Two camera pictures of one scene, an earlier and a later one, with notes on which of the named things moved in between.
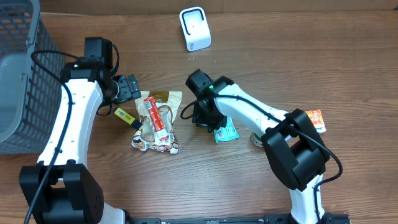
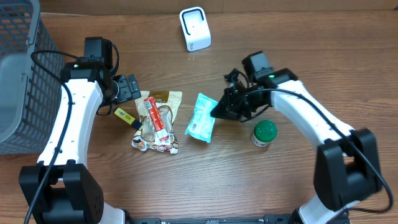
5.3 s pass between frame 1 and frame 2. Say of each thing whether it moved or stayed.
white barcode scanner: stayed
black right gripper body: moved
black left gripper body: stayed
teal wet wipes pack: moved
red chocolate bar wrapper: stayed
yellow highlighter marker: stayed
